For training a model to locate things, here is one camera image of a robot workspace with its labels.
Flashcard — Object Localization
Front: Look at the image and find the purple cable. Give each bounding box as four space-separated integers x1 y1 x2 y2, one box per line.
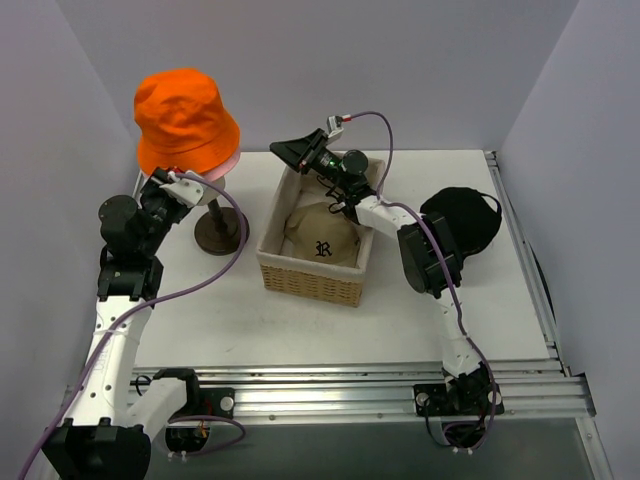
344 109 501 451
14 169 250 480

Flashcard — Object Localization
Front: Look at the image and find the orange hat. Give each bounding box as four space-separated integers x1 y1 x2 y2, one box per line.
133 68 241 177

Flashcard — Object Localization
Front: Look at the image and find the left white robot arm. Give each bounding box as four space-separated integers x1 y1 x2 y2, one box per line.
41 169 203 479

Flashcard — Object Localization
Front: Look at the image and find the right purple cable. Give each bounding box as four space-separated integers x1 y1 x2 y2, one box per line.
344 109 501 451

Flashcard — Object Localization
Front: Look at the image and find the cream mannequin head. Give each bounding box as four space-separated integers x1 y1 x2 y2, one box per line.
197 177 226 206

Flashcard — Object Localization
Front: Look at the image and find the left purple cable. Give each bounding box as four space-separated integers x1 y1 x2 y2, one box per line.
14 169 250 480

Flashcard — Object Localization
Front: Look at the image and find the beige cap with R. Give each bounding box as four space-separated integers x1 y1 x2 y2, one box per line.
284 202 360 268

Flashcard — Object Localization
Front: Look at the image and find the pink hat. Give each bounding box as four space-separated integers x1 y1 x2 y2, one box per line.
203 149 241 181

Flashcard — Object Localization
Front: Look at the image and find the wicker basket with liner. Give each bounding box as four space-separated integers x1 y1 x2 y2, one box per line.
256 168 374 307

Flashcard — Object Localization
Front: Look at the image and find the black cap with R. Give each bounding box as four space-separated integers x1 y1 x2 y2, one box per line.
420 187 503 261

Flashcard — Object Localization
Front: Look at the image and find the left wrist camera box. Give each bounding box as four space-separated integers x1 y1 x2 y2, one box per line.
160 171 205 208

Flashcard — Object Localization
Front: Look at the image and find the aluminium rail frame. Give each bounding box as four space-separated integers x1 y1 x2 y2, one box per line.
49 149 616 480

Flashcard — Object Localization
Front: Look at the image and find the dark round mannequin stand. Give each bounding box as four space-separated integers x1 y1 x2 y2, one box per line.
194 200 250 256

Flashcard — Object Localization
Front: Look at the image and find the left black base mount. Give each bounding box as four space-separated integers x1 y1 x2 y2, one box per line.
164 387 235 453

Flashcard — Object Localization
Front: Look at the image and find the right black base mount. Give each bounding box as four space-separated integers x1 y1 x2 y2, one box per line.
412 374 506 449

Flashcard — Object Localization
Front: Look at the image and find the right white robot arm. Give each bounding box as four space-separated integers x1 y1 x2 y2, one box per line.
269 129 503 311

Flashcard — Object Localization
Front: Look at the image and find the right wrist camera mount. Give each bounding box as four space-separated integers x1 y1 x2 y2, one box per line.
326 115 350 144

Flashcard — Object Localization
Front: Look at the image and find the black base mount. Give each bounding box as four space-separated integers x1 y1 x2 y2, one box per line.
164 387 235 453
412 374 506 449

